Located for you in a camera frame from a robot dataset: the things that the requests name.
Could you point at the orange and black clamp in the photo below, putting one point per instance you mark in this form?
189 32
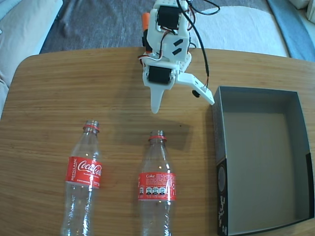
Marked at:
145 19

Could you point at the white rug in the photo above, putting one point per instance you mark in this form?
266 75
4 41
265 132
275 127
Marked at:
233 29

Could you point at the clear bottle Coke nutrition label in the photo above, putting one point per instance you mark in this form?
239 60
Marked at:
157 186

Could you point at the clear bottle Coca-Cola logo label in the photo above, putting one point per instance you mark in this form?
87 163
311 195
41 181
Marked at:
83 172

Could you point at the grey cardboard box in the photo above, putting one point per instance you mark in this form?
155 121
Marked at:
258 159

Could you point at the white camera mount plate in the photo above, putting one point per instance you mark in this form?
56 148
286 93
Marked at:
194 82

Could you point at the white cushion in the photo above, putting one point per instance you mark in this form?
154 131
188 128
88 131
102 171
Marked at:
19 37

